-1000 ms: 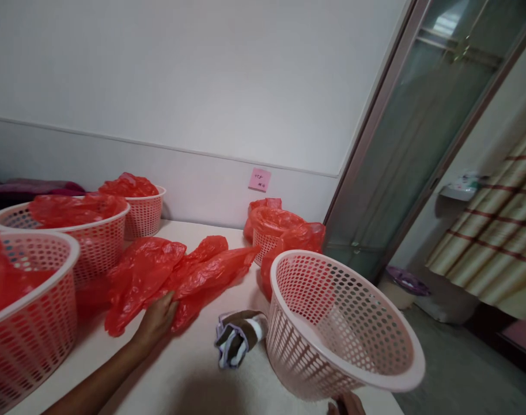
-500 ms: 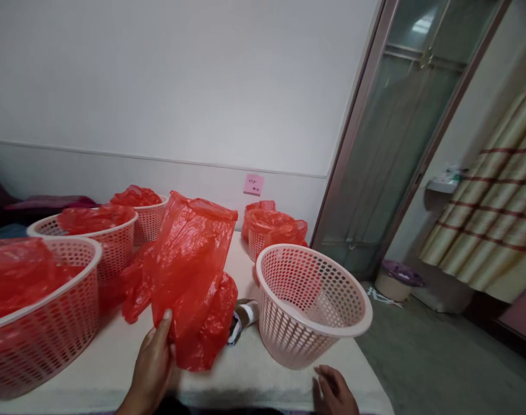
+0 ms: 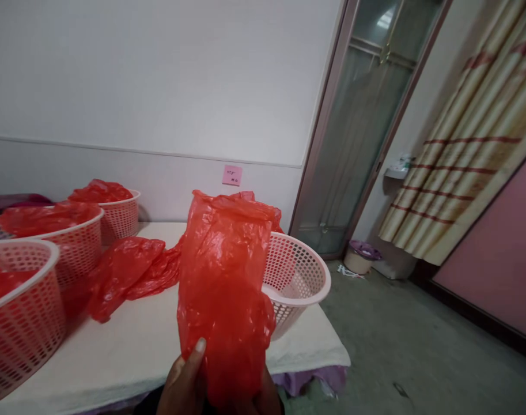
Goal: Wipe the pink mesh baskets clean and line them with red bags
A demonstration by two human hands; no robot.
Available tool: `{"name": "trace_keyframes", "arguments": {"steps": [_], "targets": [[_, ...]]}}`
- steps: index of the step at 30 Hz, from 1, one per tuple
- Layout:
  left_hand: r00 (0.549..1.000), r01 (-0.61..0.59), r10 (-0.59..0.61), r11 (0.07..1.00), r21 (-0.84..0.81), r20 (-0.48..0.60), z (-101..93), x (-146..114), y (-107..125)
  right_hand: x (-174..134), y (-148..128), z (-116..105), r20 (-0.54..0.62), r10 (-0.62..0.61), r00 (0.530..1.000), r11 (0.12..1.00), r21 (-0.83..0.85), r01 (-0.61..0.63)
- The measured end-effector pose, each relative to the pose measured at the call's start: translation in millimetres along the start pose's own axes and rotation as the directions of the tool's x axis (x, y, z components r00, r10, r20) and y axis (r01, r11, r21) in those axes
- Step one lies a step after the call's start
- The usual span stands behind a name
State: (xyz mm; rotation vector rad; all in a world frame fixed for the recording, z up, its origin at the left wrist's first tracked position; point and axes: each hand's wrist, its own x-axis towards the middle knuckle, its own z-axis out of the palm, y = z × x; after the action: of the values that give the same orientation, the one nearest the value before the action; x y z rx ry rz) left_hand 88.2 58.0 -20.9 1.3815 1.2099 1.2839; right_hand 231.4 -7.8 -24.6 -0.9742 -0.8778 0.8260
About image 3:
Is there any pile of red plastic bags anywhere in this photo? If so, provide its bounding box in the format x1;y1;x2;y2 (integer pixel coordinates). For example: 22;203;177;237
88;236;187;325

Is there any white table cloth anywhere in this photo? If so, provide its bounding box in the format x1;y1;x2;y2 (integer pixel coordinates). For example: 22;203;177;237
0;222;353;415

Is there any person's left hand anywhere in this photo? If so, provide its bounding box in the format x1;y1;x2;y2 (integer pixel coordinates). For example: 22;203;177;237
157;337;217;415

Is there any pink perforated plastic basket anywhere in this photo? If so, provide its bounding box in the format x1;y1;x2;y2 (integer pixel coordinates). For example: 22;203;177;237
258;231;332;342
68;188;142;248
0;239;67;408

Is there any beige striped curtain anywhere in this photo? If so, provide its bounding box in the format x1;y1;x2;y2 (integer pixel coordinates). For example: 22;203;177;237
378;0;526;267

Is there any purple table skirt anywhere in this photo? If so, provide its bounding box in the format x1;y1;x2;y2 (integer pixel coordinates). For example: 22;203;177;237
269;364;348;405

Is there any cream bucket with purple rim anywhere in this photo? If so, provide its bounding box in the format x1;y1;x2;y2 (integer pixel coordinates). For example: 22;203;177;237
342;239;383;276

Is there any small white wall shelf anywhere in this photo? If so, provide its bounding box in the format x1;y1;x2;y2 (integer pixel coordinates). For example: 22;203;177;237
383;151;415;180

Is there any maroon cloth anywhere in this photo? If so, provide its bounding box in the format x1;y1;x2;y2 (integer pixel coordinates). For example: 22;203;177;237
0;193;52;218

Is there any large pink perforated basket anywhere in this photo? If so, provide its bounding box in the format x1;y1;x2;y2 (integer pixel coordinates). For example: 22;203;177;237
0;205;105;303

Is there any person's left thumb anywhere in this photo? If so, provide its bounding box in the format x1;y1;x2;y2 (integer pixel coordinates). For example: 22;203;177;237
181;337;208;390

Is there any pink panel with dark frame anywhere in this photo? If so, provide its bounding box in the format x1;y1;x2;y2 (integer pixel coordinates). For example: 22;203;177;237
430;146;526;352

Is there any red plastic bag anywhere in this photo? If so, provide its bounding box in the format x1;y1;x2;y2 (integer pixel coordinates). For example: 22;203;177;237
0;202;102;239
177;189;285;412
0;257;41;308
67;178;134;205

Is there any pink sticky note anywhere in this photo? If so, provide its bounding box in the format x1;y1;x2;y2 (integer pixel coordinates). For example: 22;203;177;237
222;164;244;186

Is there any glass door with pink frame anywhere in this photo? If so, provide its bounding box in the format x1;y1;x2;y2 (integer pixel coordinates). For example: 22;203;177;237
287;0;455;261

